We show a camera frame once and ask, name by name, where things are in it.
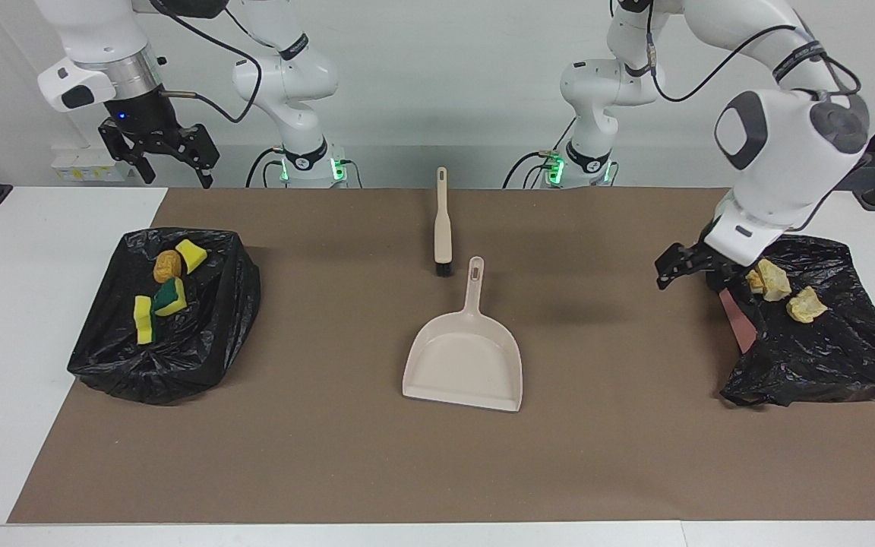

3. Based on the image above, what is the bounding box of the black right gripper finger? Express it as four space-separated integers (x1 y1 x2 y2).
98 122 157 185
168 124 220 190

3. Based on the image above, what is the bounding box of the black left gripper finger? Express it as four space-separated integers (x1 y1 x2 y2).
655 243 700 291

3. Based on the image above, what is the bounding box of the pale bread piece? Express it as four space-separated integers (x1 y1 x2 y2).
758 258 793 302

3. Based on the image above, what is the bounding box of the yellow sponge piece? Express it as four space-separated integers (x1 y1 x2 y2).
175 239 208 274
152 277 188 317
134 296 157 345

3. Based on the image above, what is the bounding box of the brown bread roll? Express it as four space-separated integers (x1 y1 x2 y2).
153 249 182 283

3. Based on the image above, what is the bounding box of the beige plastic dustpan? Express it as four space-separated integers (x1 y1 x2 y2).
403 256 523 413

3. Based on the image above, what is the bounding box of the beige hand brush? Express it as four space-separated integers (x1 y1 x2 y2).
434 167 454 277

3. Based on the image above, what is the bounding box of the black trash bag bin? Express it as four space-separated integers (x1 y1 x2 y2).
67 226 262 406

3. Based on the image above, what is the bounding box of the pink box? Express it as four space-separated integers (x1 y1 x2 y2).
719 289 759 355

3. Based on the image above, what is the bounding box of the black bag over pink box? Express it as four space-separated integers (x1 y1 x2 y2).
705 234 875 409

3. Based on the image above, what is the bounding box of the brown table mat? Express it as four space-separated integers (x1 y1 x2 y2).
7 188 875 525

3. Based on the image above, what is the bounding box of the white wall power box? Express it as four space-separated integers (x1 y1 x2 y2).
52 147 133 183

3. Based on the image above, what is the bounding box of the black arm base cable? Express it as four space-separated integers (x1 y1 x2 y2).
502 150 560 188
246 148 286 188

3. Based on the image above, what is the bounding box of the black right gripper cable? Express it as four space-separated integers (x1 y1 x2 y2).
134 0 264 125

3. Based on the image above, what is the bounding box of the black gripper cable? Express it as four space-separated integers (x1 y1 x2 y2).
620 0 864 232
134 0 264 125

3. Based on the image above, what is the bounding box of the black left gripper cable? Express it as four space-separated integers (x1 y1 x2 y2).
620 0 864 232

